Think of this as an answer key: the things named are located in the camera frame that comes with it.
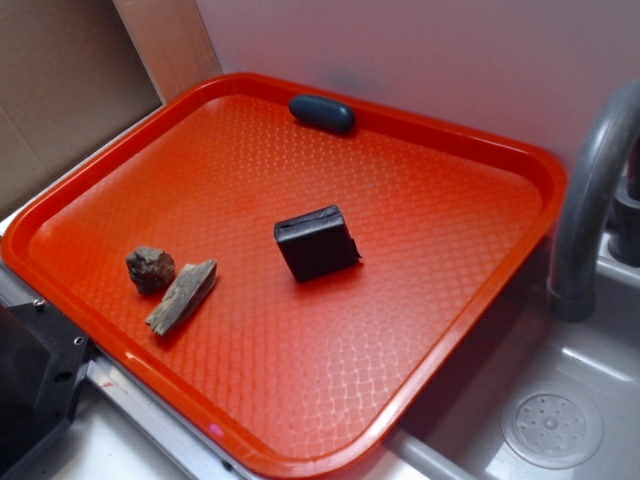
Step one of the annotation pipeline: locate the grey wood chip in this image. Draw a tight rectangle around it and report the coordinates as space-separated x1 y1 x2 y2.
145 259 218 336

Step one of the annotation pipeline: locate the black square block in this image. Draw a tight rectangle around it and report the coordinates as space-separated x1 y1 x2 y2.
274 205 361 282

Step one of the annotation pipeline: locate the dark grey oval stone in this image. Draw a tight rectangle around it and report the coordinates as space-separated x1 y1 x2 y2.
288 94 356 134

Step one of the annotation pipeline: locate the orange plastic tray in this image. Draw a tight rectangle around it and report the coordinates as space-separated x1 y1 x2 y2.
1 74 567 478

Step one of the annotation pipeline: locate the brown grey rock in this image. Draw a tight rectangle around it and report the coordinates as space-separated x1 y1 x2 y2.
125 246 175 295

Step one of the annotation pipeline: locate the grey toy faucet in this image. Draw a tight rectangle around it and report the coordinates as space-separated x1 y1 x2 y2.
547 80 639 322

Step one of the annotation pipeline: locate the grey toy sink basin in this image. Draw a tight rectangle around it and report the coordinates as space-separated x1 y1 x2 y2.
386 250 639 479

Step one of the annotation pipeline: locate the brown cardboard panel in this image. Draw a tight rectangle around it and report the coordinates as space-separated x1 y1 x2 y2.
1 1 221 217

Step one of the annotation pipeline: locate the dark faucet knob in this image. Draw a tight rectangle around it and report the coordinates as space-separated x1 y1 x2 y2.
608 173 639 267

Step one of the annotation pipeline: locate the black metal bracket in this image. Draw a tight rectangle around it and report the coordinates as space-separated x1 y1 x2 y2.
1 298 93 479

